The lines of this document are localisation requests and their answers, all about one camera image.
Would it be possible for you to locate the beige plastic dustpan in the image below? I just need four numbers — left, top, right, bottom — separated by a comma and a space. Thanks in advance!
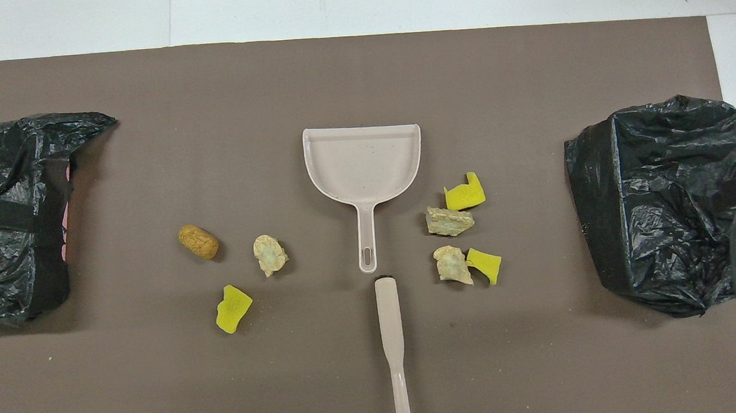
301, 121, 432, 279

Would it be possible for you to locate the small croissant toy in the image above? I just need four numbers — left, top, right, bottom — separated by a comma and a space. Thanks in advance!
425, 203, 476, 239
432, 244, 475, 288
252, 233, 291, 279

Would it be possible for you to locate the notched yellow sponge piece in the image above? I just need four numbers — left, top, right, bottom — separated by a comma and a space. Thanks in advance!
442, 171, 487, 213

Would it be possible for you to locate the beige brush with black bristles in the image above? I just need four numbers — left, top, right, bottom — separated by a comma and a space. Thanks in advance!
373, 274, 414, 413

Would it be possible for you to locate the yellow sponge with green side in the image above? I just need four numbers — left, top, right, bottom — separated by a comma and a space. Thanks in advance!
213, 282, 256, 335

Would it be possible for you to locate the brown oval bread roll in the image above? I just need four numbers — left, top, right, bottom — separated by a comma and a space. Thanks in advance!
178, 222, 222, 263

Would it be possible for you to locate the black bag lined pink bin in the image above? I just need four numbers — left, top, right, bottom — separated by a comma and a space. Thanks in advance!
0, 109, 132, 324

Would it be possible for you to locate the brown table mat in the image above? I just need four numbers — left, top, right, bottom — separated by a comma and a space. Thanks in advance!
0, 7, 736, 413

